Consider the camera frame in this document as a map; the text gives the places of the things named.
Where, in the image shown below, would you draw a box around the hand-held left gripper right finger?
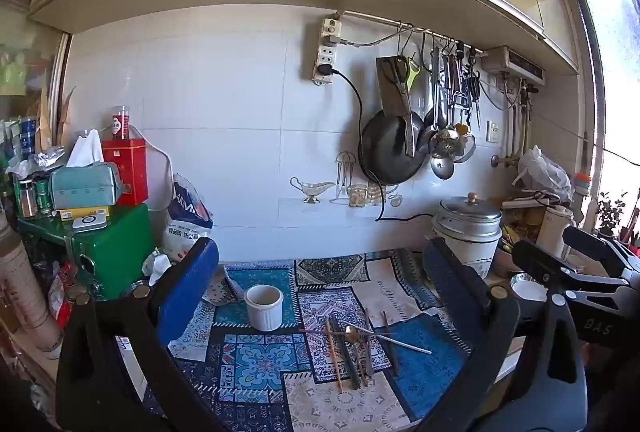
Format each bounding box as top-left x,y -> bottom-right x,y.
422,237 -> 588,432

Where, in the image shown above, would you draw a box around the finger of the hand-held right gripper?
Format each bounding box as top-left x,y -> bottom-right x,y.
511,238 -> 628,285
562,224 -> 640,270

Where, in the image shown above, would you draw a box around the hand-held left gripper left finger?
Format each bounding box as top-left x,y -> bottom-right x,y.
55,237 -> 221,432

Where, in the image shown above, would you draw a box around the silver chopstick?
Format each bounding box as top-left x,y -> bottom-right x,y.
377,333 -> 432,355

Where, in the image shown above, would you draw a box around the white ceramic cup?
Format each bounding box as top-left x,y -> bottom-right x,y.
243,283 -> 285,332

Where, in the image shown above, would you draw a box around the dark teal chopstick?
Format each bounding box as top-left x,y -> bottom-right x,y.
331,331 -> 354,389
340,334 -> 362,391

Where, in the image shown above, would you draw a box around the wooden chopstick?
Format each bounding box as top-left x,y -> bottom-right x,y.
326,318 -> 344,394

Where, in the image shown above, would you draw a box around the small metal bowl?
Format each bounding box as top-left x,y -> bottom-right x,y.
510,273 -> 548,300

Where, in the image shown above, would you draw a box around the small potted plant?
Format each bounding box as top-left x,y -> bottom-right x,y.
595,192 -> 627,238

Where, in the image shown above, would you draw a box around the white jug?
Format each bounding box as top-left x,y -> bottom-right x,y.
537,204 -> 573,258

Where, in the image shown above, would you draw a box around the dotted white cloth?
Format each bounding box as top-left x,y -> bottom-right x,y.
202,264 -> 246,308

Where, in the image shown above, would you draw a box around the crumpled white tissue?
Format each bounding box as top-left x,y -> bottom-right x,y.
141,249 -> 172,287

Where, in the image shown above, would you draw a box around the white pot with metal lid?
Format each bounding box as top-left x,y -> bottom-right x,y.
431,193 -> 503,280

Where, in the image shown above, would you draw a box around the bottle with orange cap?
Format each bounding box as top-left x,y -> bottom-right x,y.
570,172 -> 593,225

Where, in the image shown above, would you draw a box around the white and blue plastic bag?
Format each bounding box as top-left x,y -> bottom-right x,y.
162,172 -> 215,263

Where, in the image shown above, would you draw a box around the green box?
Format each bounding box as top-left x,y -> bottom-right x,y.
15,203 -> 156,302

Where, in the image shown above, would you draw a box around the clear plastic bag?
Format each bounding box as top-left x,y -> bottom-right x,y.
515,146 -> 573,203

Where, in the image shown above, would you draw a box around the patterned blue tablecloth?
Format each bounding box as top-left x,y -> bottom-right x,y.
165,248 -> 501,432

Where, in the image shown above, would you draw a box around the small white device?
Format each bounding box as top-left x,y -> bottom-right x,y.
71,214 -> 109,233

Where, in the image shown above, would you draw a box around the red tin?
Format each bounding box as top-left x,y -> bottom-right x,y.
101,138 -> 149,207

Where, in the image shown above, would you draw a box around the flat yellow box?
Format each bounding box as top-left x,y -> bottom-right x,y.
52,206 -> 111,220

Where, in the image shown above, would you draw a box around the perforated metal skimmer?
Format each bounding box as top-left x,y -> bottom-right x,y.
429,127 -> 458,160

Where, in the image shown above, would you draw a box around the brass tap pipes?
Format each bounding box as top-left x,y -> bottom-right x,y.
492,79 -> 531,168

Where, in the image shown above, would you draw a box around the teal tissue box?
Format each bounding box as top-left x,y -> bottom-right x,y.
48,128 -> 123,210

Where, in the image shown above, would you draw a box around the black wok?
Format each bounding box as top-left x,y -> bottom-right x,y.
360,109 -> 431,185

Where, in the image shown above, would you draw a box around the window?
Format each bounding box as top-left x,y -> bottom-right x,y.
575,0 -> 640,233

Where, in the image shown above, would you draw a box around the stack of paper cups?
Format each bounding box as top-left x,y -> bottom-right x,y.
0,207 -> 63,360

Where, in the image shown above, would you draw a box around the clear jar with red label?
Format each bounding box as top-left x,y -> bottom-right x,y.
111,104 -> 131,140

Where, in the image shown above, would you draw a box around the green metal can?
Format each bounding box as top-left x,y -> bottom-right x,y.
36,179 -> 53,216

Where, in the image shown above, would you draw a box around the silver metal can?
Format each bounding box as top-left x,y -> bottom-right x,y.
17,179 -> 38,219

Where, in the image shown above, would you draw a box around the steel cleaver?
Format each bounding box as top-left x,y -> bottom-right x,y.
376,56 -> 418,158

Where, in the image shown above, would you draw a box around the crumpled foil bag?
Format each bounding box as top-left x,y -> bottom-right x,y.
7,147 -> 66,178

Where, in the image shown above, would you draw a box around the row of hanging kitchen tools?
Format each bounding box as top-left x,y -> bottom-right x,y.
422,31 -> 483,133

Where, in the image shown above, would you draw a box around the green peeler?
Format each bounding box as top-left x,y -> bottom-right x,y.
406,56 -> 423,95

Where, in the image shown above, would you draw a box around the black kitchen scissors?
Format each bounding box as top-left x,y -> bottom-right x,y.
392,56 -> 412,87

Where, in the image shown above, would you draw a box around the white power strip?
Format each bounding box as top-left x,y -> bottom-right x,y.
312,17 -> 343,87

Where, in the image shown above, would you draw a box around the glass door cabinet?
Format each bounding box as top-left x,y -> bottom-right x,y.
0,0 -> 71,123

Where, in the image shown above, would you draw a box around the black power cable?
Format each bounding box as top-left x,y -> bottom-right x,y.
325,64 -> 441,223

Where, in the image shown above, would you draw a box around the white wall appliance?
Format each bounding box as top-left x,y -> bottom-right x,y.
482,46 -> 546,87

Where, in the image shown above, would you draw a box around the metal hanging rail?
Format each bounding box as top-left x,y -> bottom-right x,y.
340,9 -> 483,55

